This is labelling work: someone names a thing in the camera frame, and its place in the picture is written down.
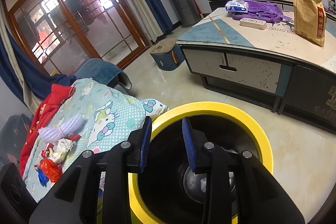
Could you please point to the lavender foam fruit net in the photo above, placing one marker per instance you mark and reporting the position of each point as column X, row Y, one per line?
column 52, row 134

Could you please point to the yellow rimmed trash bin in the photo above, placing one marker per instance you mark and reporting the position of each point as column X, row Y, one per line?
column 234, row 114

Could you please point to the dark sofa cushion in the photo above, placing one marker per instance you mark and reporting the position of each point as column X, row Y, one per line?
column 13, row 137

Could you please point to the red blanket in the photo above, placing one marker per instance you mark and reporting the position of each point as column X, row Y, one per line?
column 44, row 113

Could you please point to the red plastic bag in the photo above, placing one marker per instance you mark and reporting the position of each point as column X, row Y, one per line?
column 51, row 170

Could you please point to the red cylindrical bottle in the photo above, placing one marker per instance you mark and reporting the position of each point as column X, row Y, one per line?
column 47, row 150

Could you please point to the yellow white snack packet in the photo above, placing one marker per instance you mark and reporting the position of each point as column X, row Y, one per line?
column 57, row 157

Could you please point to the tissue pack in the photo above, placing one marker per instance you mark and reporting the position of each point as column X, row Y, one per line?
column 237, row 6

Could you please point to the blue curtain left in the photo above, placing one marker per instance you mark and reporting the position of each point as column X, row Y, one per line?
column 22, row 76

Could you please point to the black tv cabinet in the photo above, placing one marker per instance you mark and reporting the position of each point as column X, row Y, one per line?
column 285, row 5

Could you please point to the red snack bar wrapper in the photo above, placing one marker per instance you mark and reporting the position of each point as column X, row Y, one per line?
column 74, row 137

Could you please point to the purple cloth bag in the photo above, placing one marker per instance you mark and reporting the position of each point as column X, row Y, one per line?
column 266, row 11

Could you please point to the marble top coffee table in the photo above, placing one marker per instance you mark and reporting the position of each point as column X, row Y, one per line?
column 273, row 68

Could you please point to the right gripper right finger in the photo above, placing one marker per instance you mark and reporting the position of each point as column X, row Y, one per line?
column 260, row 198

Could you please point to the small blue storage stool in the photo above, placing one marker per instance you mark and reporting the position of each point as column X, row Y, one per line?
column 167, row 55

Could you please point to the brown paper snack bag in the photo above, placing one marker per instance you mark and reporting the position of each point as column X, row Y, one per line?
column 310, row 20

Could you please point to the wooden glass sliding door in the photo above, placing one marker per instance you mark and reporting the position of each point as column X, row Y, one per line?
column 60, row 35

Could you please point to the blue rubber glove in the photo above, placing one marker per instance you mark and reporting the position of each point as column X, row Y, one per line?
column 43, row 179

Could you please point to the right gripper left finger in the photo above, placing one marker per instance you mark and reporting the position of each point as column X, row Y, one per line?
column 74, row 198

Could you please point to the white foam fruit net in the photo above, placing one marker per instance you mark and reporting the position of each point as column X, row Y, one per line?
column 64, row 146

